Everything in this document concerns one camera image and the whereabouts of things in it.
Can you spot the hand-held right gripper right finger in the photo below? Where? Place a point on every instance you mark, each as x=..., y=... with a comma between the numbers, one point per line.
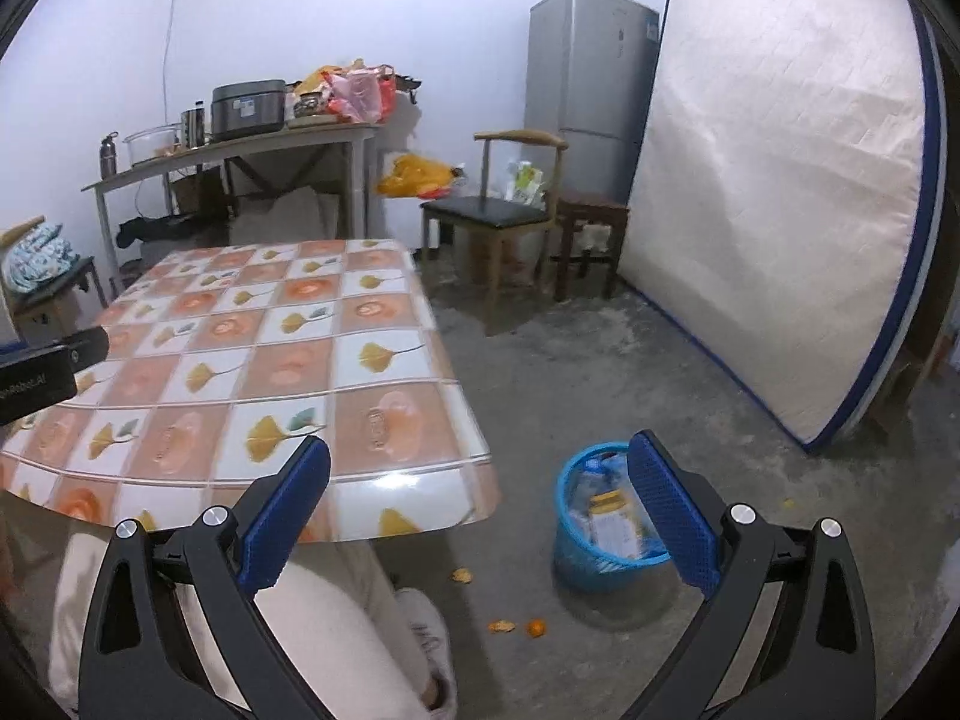
x=671, y=510

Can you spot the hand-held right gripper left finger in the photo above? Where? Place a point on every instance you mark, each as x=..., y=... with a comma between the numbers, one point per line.
x=289, y=510

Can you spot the blue plastic basket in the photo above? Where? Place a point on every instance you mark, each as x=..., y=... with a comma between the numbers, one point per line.
x=592, y=566

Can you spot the white yellow paper box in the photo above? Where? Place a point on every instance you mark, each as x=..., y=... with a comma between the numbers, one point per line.
x=611, y=521

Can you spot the clear plastic bottle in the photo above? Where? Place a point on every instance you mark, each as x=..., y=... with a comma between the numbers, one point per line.
x=600, y=465

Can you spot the dark wooden chair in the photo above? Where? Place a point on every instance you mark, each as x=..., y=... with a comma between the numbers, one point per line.
x=82, y=274

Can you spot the folded floral blanket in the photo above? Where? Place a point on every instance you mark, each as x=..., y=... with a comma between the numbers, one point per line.
x=34, y=259

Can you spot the table with floral tiled cloth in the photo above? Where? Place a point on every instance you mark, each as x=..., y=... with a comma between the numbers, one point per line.
x=300, y=345

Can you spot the orange peel piece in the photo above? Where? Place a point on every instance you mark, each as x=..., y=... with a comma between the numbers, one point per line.
x=535, y=626
x=461, y=575
x=501, y=625

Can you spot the black bag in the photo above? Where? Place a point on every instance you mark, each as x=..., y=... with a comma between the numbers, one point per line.
x=150, y=229

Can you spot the white shoe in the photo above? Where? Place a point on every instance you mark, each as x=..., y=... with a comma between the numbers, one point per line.
x=431, y=637

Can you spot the metal water bottle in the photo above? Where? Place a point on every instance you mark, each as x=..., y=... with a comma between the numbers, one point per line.
x=109, y=161

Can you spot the brown cardboard box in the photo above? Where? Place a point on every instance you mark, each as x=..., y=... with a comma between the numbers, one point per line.
x=199, y=191

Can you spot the glass bowl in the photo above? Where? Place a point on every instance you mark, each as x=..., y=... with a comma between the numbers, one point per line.
x=150, y=146

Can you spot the brown wooden furniture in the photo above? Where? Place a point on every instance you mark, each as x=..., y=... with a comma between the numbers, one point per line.
x=926, y=360

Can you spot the metal cup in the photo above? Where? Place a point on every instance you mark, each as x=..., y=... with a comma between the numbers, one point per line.
x=193, y=127

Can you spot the dark red wooden stool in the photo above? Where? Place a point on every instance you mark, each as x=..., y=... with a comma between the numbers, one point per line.
x=592, y=204

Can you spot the white mattress with blue edge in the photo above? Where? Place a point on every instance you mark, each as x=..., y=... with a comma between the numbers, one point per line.
x=772, y=202

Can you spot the long grey side table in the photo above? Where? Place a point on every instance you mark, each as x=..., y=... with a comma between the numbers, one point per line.
x=262, y=141

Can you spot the grey rice cooker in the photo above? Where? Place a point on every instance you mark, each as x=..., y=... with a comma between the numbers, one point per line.
x=247, y=112

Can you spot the wooden chair with black seat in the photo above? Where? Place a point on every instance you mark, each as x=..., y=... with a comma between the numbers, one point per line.
x=487, y=211

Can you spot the yellow plastic bag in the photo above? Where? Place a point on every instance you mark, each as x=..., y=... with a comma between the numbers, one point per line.
x=412, y=176

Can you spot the white green packets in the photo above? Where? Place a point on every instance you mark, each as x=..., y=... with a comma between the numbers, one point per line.
x=525, y=181

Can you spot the pink plastic bag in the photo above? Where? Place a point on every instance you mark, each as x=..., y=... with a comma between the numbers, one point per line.
x=356, y=94

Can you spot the red plastic bag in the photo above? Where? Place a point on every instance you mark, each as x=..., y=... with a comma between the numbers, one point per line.
x=387, y=94

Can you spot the silver refrigerator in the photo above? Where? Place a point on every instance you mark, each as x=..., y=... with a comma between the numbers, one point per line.
x=577, y=67

